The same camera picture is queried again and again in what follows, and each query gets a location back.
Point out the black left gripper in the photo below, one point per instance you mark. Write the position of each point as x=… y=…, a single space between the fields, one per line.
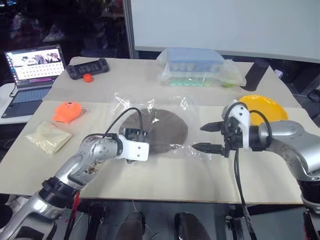
x=135 y=134

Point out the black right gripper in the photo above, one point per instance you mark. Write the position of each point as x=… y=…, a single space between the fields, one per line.
x=231 y=140

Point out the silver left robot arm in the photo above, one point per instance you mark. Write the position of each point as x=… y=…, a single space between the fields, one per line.
x=95 y=150

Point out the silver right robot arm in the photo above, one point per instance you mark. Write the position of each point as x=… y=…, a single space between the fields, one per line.
x=292 y=140

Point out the red tie on arm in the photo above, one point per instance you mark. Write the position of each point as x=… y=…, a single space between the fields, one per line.
x=74 y=207

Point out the clear plastic bag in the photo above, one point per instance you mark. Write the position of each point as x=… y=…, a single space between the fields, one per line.
x=195 y=120

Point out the dark brown cap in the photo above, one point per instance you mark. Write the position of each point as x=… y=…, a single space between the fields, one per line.
x=167 y=130

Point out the crumpled clear bag with box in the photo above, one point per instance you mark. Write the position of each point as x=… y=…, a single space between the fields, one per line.
x=232 y=72

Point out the beige table cover sheet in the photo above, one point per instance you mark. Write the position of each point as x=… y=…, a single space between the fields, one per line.
x=160 y=180
x=140 y=85

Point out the small green object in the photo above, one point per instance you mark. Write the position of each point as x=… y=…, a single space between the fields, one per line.
x=227 y=85

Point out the yellow plate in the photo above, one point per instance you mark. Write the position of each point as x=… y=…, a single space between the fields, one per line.
x=271 y=106

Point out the orange fish-shaped toy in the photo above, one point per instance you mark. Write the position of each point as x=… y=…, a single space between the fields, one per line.
x=67 y=111

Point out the small orange ball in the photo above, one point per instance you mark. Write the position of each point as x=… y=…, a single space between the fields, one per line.
x=88 y=78

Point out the blue-lidded clear bottle box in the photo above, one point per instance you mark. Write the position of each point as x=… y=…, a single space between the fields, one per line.
x=191 y=66

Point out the black cylinder speaker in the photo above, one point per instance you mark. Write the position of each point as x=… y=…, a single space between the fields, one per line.
x=255 y=75

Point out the black handheld game controller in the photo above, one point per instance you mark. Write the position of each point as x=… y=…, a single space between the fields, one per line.
x=86 y=68

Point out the dark rounded shape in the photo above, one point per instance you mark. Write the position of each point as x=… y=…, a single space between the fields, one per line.
x=133 y=225
x=191 y=226

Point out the white whiteboard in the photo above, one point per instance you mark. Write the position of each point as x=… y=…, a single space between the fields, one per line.
x=225 y=25

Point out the open grey laptop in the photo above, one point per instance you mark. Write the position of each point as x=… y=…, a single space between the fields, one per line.
x=35 y=75

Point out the white side table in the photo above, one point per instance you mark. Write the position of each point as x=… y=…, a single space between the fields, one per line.
x=5 y=110

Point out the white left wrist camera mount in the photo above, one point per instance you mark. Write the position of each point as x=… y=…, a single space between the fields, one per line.
x=136 y=150

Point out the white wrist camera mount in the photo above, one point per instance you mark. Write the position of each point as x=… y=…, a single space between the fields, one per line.
x=136 y=150
x=241 y=115

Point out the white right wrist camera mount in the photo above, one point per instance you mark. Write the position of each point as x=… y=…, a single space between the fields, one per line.
x=241 y=115

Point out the black table frame leg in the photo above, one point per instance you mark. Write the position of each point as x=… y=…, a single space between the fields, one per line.
x=96 y=220
x=236 y=223

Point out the grey whiteboard frame post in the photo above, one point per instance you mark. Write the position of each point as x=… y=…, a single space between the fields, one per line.
x=128 y=27

